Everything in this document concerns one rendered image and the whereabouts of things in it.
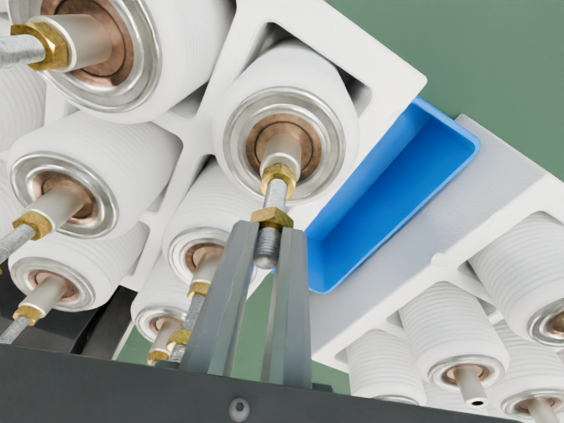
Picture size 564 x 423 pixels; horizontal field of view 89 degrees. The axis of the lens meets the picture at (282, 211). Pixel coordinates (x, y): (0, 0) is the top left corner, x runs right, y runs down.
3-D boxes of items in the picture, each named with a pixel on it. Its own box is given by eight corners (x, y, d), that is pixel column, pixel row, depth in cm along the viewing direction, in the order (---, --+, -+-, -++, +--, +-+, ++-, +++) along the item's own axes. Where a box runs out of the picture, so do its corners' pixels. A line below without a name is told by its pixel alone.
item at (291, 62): (350, 105, 33) (382, 182, 19) (277, 139, 37) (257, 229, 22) (316, 17, 29) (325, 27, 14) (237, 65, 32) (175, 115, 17)
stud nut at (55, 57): (56, 20, 12) (41, 21, 11) (76, 65, 13) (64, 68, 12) (15, 25, 12) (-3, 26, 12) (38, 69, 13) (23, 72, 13)
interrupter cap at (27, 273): (23, 241, 25) (16, 246, 24) (107, 281, 27) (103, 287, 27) (9, 283, 29) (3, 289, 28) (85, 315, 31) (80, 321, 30)
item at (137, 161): (169, 63, 32) (52, 109, 18) (218, 137, 37) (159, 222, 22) (110, 103, 35) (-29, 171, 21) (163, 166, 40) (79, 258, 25)
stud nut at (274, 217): (286, 245, 12) (284, 259, 12) (248, 237, 12) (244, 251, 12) (296, 210, 11) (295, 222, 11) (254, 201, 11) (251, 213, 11)
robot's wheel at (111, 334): (140, 315, 74) (93, 401, 58) (121, 308, 73) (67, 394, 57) (159, 269, 63) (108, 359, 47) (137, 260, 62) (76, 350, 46)
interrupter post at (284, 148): (309, 156, 18) (309, 181, 16) (276, 170, 19) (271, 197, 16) (292, 122, 17) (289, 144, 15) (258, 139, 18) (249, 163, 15)
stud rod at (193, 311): (216, 277, 23) (184, 374, 17) (206, 279, 23) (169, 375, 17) (211, 268, 23) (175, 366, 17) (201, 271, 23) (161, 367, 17)
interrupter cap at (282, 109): (361, 173, 19) (362, 179, 18) (262, 212, 21) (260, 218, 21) (314, 58, 15) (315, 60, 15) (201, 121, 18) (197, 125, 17)
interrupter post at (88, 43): (70, 2, 15) (16, 2, 12) (118, 24, 15) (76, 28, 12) (71, 52, 16) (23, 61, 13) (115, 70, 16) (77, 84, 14)
